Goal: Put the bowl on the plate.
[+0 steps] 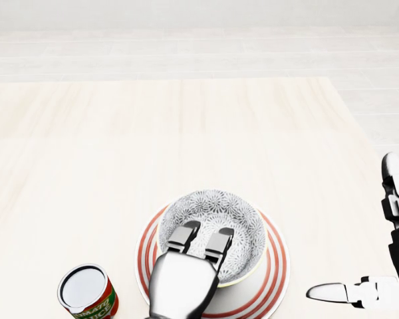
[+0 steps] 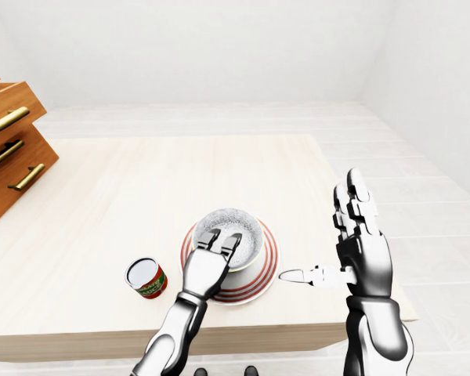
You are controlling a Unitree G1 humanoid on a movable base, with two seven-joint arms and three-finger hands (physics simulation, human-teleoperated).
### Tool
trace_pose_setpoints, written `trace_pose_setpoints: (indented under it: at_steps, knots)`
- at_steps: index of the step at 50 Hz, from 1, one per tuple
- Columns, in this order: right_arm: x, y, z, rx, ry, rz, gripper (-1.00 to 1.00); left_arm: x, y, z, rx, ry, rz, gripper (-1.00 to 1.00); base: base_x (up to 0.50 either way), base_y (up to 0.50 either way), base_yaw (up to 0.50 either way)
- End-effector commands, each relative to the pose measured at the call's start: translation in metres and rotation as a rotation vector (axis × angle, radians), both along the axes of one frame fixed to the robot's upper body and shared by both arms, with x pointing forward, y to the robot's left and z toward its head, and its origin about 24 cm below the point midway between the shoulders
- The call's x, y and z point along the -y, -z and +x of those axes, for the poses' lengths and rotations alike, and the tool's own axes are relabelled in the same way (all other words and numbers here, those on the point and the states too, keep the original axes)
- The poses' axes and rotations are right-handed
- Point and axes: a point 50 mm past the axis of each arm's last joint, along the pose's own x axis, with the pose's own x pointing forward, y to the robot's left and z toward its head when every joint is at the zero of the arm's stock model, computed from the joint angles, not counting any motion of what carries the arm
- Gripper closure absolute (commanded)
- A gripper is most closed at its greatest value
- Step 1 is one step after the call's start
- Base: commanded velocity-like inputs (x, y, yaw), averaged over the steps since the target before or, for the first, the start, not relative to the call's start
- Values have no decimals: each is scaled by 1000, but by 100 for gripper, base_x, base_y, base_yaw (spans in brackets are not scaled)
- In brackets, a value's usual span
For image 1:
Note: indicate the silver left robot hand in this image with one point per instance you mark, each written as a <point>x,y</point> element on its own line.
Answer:
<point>181,282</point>

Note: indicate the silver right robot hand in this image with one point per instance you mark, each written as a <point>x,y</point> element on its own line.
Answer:
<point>397,212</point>

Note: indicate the black white patterned bowl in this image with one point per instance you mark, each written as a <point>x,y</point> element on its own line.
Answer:
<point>216,212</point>

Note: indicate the white plate with red rings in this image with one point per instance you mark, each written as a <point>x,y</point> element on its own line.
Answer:
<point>276,266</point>

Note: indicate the tomato sauce tin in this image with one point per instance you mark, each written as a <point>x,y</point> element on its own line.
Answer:
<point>84,294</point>

